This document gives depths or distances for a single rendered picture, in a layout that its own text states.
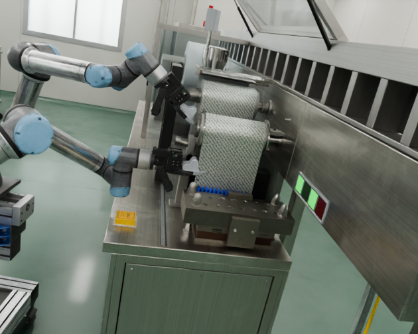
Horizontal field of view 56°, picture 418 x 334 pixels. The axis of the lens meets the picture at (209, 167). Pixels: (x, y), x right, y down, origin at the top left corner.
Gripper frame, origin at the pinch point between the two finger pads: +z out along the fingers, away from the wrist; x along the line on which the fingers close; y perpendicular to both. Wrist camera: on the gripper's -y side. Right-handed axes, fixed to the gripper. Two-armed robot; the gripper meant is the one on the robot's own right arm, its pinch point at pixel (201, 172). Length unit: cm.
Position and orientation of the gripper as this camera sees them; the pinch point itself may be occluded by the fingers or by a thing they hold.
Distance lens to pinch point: 152.1
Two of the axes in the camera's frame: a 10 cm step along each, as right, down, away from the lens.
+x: -1.2, -3.5, 9.3
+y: 1.9, -9.3, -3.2
